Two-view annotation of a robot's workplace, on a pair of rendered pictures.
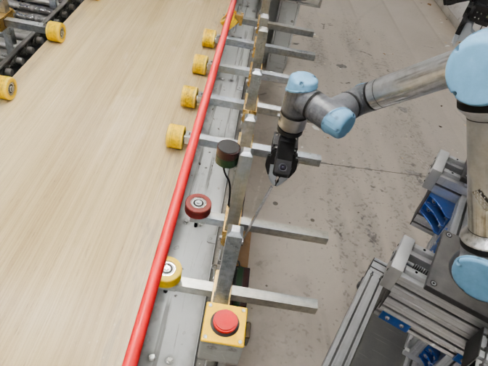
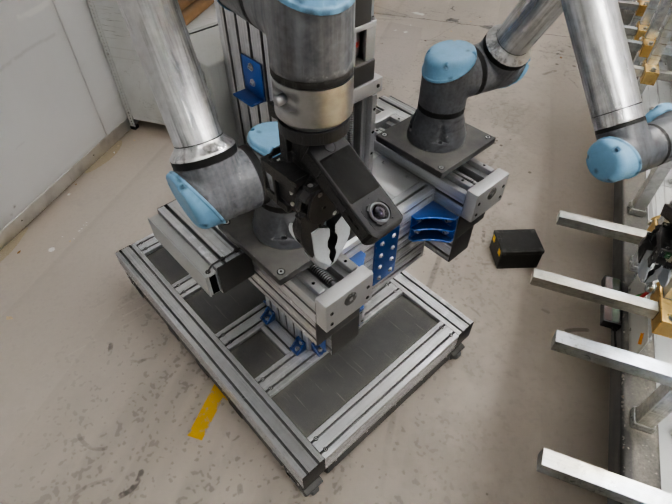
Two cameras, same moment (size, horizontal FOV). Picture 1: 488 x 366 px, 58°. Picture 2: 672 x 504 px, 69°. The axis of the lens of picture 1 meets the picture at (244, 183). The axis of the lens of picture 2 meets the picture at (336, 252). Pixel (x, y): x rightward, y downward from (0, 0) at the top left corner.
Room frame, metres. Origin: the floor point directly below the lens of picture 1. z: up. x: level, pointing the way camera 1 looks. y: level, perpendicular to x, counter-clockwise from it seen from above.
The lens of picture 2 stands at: (1.84, -0.41, 1.77)
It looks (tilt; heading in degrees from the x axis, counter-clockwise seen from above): 47 degrees down; 205
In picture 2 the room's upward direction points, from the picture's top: straight up
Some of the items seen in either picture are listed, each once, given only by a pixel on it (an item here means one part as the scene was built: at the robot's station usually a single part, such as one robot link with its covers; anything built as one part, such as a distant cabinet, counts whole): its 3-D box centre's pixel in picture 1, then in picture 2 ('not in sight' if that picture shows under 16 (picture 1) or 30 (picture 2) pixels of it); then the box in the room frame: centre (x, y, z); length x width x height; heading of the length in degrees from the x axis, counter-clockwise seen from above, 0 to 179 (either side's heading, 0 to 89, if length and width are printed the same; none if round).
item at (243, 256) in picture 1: (242, 246); not in sight; (1.47, -0.06, 0.04); 0.30 x 0.08 x 0.08; 3
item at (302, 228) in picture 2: not in sight; (312, 223); (1.50, -0.59, 1.40); 0.05 x 0.02 x 0.09; 157
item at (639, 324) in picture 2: not in sight; (636, 311); (0.85, -0.02, 0.75); 0.26 x 0.01 x 0.10; 3
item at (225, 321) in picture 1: (225, 322); not in sight; (0.37, -0.02, 1.22); 0.04 x 0.04 x 0.02
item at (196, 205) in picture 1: (197, 213); not in sight; (0.91, 0.12, 0.85); 0.08 x 0.08 x 0.11
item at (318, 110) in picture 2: not in sight; (310, 95); (1.47, -0.60, 1.54); 0.08 x 0.08 x 0.05
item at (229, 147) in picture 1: (224, 176); not in sight; (0.87, 0.06, 1.07); 0.06 x 0.06 x 0.22; 3
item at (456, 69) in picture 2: not in sight; (448, 75); (0.73, -0.62, 1.21); 0.13 x 0.12 x 0.14; 142
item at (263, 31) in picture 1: (253, 82); not in sight; (1.62, 0.05, 0.93); 0.03 x 0.03 x 0.48; 3
